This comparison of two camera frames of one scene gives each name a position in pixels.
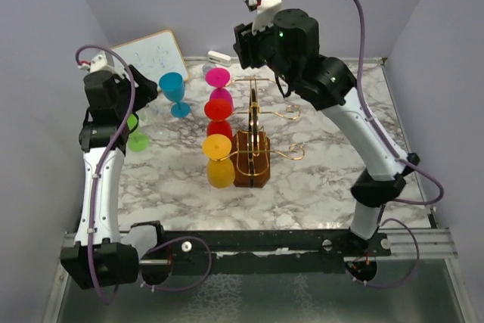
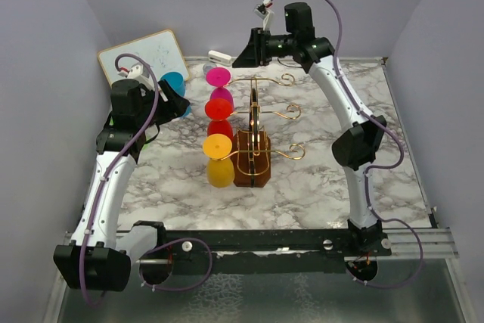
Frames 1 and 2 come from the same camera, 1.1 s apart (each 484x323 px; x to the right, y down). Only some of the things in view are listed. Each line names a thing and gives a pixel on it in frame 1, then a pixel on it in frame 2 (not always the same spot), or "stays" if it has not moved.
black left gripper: x=147 y=89 → x=174 y=107
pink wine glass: x=219 y=78 stays
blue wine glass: x=172 y=86 stays
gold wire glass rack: x=252 y=146 stays
